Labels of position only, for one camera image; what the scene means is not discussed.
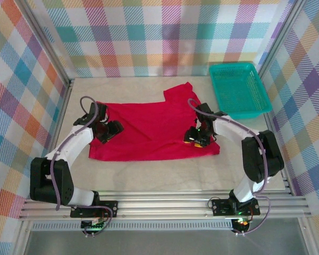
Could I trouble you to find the aluminium frame post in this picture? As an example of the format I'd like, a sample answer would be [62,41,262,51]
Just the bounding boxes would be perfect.
[14,0,73,88]
[256,0,308,77]

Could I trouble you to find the teal plastic basket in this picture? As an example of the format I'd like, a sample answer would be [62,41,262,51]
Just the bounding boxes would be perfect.
[208,61,273,120]

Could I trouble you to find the slotted grey cable duct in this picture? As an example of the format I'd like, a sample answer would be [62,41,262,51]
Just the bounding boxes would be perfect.
[31,222,234,232]

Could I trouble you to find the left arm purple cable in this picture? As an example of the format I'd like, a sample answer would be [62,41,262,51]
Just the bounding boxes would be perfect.
[50,95,115,237]

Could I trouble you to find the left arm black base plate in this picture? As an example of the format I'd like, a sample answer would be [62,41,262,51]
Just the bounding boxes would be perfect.
[70,200,119,219]

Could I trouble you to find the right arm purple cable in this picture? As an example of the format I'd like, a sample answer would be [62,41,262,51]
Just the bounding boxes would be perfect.
[187,98,272,236]

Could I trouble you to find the red t-shirt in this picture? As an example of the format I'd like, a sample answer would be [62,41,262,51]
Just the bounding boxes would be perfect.
[88,82,220,162]

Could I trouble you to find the aluminium side rail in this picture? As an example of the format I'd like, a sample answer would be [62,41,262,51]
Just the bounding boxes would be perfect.
[263,114,296,196]
[34,79,75,200]

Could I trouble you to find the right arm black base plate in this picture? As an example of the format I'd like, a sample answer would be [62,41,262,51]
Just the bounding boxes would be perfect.
[211,198,261,217]

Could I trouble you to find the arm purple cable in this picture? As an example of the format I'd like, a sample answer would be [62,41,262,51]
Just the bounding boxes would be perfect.
[50,95,115,237]
[187,98,272,236]

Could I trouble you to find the aluminium mounting rail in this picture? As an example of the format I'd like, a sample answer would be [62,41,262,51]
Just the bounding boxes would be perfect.
[18,190,313,222]

